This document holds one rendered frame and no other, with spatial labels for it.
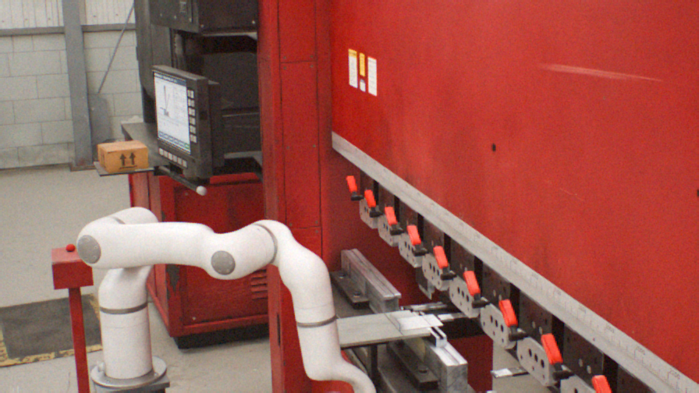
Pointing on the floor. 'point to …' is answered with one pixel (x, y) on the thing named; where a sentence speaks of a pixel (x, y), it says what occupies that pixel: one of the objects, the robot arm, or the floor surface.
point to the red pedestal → (63, 274)
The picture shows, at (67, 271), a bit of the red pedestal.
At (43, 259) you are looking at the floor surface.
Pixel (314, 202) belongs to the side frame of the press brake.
